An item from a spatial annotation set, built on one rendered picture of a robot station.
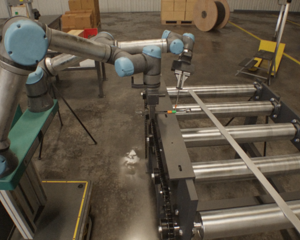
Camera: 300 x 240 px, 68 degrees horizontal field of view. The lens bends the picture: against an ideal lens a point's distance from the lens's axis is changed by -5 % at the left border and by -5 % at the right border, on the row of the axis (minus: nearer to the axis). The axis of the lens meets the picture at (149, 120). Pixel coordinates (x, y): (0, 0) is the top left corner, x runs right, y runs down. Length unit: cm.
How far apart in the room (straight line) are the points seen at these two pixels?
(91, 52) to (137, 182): 161
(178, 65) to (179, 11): 729
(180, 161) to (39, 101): 89
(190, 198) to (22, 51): 66
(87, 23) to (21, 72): 600
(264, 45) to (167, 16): 379
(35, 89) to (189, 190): 98
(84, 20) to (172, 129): 589
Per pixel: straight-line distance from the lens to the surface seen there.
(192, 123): 312
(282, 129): 168
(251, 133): 157
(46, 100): 144
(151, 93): 100
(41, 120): 137
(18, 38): 73
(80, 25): 675
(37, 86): 140
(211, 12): 761
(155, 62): 96
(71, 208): 184
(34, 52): 74
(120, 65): 90
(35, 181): 174
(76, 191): 193
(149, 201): 220
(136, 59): 93
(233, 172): 127
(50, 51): 363
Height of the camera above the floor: 177
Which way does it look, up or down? 34 degrees down
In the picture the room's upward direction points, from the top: straight up
